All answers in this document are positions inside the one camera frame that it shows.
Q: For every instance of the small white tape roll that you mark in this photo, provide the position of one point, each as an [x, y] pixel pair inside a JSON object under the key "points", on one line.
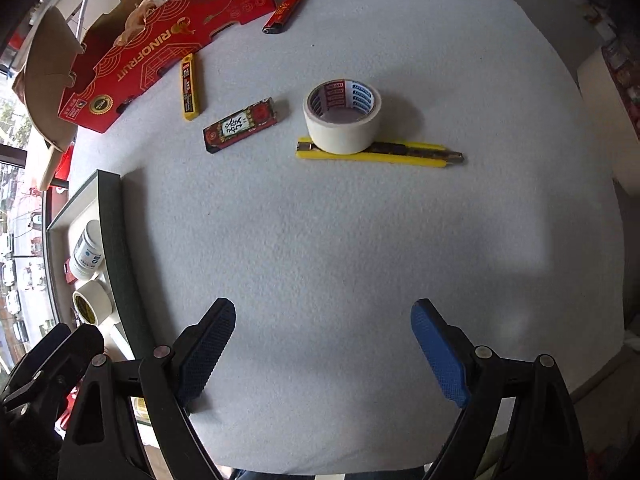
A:
{"points": [[100, 297]]}

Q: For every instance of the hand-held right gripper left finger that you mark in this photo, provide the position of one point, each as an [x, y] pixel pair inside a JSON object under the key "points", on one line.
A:
{"points": [[207, 345]]}

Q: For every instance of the red cardboard box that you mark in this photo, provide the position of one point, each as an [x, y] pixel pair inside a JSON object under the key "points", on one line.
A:
{"points": [[150, 55]]}

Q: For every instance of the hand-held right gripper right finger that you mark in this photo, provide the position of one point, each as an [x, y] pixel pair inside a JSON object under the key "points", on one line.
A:
{"points": [[440, 355]]}

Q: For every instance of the red black printed pack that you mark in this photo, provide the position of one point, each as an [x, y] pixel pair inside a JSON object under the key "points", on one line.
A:
{"points": [[240, 125]]}

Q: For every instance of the beige fabric roses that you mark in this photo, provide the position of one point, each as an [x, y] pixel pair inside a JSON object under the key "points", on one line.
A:
{"points": [[136, 16]]}

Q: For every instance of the grey rectangular tray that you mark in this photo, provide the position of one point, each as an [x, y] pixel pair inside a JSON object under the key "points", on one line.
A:
{"points": [[117, 260]]}

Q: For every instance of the yellow blade case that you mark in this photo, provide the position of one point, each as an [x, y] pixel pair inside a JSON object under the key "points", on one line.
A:
{"points": [[189, 90]]}

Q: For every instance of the red lighter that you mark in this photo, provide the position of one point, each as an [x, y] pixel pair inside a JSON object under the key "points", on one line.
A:
{"points": [[282, 14]]}

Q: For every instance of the red gold-print pack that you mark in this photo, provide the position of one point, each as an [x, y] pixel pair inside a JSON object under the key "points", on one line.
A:
{"points": [[67, 271]]}

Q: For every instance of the large white tape roll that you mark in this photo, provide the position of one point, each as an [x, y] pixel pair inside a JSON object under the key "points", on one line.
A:
{"points": [[340, 135]]}

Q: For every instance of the grey label white bottle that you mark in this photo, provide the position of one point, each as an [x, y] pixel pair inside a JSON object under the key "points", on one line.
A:
{"points": [[85, 250]]}

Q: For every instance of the yellow utility knife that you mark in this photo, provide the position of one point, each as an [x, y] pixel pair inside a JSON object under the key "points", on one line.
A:
{"points": [[400, 155]]}

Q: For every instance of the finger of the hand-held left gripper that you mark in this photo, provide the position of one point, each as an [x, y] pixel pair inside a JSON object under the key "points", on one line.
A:
{"points": [[45, 350], [75, 355]]}

